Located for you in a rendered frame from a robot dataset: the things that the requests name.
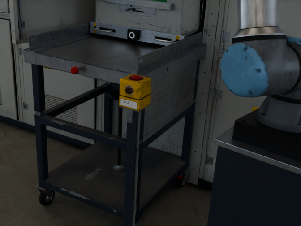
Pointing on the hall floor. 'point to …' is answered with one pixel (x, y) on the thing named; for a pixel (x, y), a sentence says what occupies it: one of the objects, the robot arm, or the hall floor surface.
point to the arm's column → (253, 193)
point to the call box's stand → (131, 166)
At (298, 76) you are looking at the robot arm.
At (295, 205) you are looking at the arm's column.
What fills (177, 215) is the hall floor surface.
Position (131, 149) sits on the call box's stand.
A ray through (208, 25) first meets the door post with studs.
